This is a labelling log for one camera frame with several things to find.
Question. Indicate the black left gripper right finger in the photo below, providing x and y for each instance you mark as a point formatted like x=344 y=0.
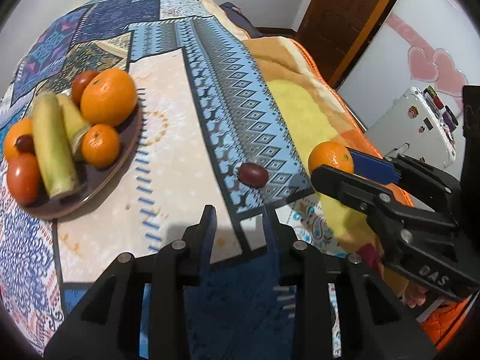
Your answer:
x=373 y=323

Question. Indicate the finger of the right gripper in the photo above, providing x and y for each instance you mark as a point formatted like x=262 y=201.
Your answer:
x=432 y=186
x=423 y=246

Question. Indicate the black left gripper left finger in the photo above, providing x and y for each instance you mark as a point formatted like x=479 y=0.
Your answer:
x=106 y=321

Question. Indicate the small mandarin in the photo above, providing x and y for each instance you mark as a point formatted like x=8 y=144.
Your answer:
x=331 y=154
x=100 y=146

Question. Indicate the yellow banana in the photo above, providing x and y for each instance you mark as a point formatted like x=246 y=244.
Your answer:
x=76 y=126
x=52 y=148

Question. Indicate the large red tomato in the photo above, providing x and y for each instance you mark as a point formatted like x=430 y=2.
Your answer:
x=24 y=179

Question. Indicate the large orange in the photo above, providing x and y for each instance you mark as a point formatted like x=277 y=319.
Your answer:
x=20 y=128

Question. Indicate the white suitcase with stickers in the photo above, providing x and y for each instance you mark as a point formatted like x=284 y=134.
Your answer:
x=411 y=127

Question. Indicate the orange yellow blanket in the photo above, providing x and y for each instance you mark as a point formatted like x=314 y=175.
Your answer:
x=314 y=113

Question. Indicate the dark purple plate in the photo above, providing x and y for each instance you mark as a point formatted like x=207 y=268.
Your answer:
x=92 y=180

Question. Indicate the patterned patchwork bedspread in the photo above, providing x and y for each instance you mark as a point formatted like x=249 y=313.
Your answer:
x=206 y=111

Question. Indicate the brown wooden door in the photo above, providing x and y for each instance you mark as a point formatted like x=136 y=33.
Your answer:
x=336 y=32

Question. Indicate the dark grape on plate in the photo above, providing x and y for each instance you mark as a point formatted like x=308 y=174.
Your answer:
x=24 y=144

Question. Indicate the medium orange on plate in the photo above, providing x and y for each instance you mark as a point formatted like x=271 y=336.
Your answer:
x=109 y=98

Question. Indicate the small dark red tomato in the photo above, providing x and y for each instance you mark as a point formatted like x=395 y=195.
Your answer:
x=79 y=84

